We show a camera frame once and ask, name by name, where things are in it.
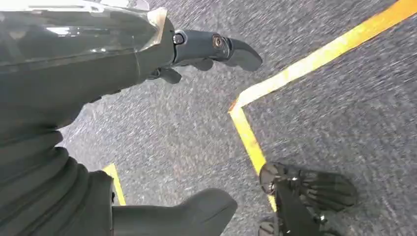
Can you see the black robot foot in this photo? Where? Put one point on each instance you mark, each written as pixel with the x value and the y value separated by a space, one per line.
pixel 325 192

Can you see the yellow floor tape square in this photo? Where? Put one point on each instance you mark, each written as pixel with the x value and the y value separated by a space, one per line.
pixel 293 70

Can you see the ribbed grey left robot arm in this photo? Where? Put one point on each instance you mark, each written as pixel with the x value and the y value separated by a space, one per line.
pixel 39 189

